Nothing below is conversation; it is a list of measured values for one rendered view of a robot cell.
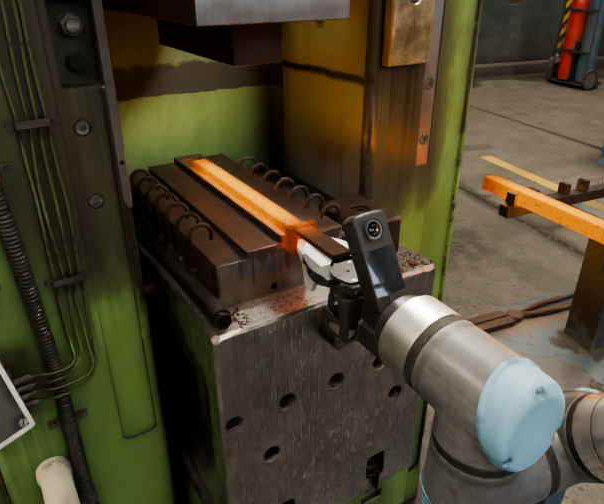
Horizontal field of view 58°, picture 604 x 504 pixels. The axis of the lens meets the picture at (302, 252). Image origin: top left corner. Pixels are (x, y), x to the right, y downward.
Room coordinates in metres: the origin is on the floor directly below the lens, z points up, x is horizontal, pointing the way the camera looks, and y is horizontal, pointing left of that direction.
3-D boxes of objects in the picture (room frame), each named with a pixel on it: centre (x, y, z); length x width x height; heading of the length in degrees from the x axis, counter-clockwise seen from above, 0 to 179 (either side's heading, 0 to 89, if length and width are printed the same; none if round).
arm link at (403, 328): (0.47, -0.13, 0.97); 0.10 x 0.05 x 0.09; 122
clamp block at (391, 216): (0.82, -0.09, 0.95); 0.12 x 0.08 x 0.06; 32
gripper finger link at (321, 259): (0.62, -0.01, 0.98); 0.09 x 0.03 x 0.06; 34
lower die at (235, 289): (0.85, 0.14, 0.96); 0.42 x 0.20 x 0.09; 32
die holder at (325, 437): (0.89, 0.10, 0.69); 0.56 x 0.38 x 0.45; 32
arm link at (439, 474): (0.40, -0.18, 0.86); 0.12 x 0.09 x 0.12; 114
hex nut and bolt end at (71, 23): (0.70, 0.28, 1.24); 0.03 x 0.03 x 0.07; 32
